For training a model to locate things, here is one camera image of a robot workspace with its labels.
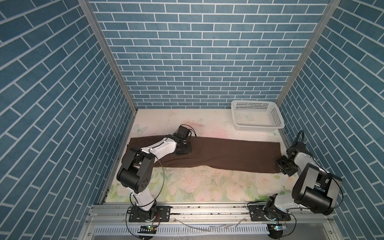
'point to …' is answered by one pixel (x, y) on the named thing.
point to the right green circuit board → (274, 227)
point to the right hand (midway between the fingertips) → (279, 165)
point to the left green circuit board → (148, 229)
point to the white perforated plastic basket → (257, 115)
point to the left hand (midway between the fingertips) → (189, 150)
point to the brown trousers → (219, 153)
